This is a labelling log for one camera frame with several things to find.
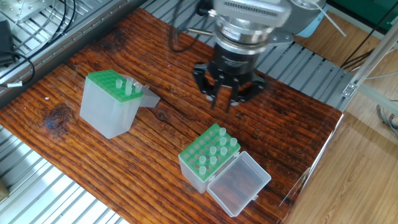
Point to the clear tip box green rack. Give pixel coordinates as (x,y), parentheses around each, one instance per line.
(193,168)

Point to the clear tip box with tips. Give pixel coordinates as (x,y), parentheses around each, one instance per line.
(109,115)

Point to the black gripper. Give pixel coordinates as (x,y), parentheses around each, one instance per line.
(234,62)

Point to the aluminium frame post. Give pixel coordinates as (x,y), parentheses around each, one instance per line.
(367,68)

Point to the glossy brown wooden board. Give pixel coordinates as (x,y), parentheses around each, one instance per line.
(280,118)

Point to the black electronic box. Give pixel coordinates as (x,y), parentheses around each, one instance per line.
(5,40)

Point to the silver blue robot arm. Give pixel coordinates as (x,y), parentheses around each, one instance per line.
(249,18)

